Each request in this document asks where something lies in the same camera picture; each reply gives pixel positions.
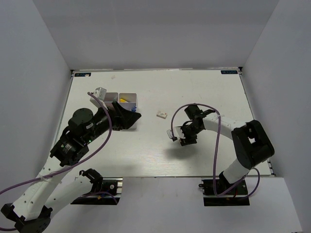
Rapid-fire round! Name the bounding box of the white staples box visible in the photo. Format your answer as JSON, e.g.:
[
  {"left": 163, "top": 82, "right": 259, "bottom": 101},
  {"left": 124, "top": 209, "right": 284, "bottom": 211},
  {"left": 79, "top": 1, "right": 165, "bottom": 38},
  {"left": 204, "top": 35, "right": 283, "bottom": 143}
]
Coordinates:
[{"left": 156, "top": 111, "right": 168, "bottom": 119}]

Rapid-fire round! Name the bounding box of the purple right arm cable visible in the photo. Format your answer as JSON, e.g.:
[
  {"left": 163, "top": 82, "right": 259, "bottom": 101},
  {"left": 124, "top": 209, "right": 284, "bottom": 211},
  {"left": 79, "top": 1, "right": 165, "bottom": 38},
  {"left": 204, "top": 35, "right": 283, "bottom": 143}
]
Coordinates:
[{"left": 170, "top": 103, "right": 260, "bottom": 200}]

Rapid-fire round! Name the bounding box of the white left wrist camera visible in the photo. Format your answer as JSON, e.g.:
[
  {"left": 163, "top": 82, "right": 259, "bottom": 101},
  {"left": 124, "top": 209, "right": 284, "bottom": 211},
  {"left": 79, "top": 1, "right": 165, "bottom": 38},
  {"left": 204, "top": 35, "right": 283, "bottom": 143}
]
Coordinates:
[{"left": 88, "top": 87, "right": 106, "bottom": 108}]

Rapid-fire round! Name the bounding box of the left blue corner label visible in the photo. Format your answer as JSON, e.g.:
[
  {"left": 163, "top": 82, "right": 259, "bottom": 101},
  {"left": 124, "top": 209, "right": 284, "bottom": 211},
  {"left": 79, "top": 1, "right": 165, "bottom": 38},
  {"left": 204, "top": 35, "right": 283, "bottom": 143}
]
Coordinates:
[{"left": 74, "top": 72, "right": 91, "bottom": 77}]

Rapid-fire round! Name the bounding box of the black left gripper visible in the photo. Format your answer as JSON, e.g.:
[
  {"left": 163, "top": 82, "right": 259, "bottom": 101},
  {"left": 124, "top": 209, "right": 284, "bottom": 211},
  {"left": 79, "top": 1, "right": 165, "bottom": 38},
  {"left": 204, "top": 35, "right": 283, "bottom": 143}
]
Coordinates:
[{"left": 85, "top": 101, "right": 142, "bottom": 144}]

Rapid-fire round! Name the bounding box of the white right organizer tray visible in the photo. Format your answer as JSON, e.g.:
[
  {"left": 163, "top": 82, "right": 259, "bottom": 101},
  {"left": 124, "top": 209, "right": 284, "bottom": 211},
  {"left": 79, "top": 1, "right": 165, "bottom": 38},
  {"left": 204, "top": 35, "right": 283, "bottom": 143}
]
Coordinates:
[{"left": 118, "top": 93, "right": 138, "bottom": 131}]

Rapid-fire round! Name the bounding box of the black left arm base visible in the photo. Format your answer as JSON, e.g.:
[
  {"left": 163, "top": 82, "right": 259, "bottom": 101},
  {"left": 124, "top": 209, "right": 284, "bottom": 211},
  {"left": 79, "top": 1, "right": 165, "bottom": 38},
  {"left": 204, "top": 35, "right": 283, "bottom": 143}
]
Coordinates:
[{"left": 71, "top": 168, "right": 123, "bottom": 205}]

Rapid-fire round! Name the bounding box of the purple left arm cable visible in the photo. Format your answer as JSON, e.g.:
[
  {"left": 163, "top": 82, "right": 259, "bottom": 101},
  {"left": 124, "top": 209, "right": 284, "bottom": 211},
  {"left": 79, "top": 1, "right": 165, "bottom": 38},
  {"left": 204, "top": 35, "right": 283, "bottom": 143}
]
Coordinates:
[{"left": 0, "top": 91, "right": 120, "bottom": 231}]

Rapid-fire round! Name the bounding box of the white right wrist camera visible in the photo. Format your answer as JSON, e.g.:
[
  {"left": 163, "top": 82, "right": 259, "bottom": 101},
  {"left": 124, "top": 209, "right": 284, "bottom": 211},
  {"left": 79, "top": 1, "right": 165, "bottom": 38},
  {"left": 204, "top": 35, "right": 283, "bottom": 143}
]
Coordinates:
[{"left": 167, "top": 126, "right": 185, "bottom": 141}]

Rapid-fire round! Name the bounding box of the right blue corner label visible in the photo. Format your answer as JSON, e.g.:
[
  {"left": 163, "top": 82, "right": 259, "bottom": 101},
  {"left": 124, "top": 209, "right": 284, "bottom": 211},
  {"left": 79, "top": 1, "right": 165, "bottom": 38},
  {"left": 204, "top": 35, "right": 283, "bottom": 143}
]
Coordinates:
[{"left": 221, "top": 70, "right": 238, "bottom": 75}]

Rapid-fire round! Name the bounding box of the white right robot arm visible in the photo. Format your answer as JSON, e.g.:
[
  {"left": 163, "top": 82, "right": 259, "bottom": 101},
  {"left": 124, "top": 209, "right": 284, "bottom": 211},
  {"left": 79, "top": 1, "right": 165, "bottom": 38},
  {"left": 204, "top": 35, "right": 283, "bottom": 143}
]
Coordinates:
[{"left": 175, "top": 104, "right": 275, "bottom": 194}]

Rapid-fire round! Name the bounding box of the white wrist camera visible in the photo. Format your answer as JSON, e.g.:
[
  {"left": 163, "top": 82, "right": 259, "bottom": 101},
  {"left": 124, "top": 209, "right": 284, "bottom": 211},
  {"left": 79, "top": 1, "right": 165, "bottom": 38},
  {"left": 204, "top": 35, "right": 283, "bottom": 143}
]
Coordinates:
[
  {"left": 88, "top": 87, "right": 106, "bottom": 108},
  {"left": 167, "top": 126, "right": 185, "bottom": 141}
]

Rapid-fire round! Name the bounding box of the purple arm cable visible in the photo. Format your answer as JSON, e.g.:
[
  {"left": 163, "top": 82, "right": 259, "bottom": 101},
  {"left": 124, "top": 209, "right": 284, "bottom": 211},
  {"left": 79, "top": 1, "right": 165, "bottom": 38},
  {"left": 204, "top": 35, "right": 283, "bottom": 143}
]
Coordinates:
[
  {"left": 0, "top": 91, "right": 120, "bottom": 231},
  {"left": 170, "top": 103, "right": 260, "bottom": 200}
]

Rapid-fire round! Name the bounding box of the blue corner label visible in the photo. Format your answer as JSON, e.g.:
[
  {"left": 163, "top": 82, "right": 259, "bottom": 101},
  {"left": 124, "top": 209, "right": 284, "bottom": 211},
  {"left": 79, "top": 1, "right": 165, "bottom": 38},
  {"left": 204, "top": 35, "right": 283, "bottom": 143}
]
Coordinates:
[
  {"left": 221, "top": 70, "right": 238, "bottom": 75},
  {"left": 74, "top": 72, "right": 91, "bottom": 77}
]

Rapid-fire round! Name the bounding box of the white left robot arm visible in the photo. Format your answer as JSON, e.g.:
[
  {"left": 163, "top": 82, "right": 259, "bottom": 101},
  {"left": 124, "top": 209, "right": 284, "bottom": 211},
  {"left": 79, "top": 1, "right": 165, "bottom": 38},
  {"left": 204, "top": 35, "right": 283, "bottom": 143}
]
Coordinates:
[{"left": 1, "top": 101, "right": 141, "bottom": 233}]

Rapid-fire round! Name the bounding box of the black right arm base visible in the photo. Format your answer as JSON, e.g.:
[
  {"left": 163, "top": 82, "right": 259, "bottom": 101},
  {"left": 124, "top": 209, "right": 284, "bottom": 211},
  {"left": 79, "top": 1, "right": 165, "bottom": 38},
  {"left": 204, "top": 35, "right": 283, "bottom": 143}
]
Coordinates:
[{"left": 198, "top": 178, "right": 251, "bottom": 207}]

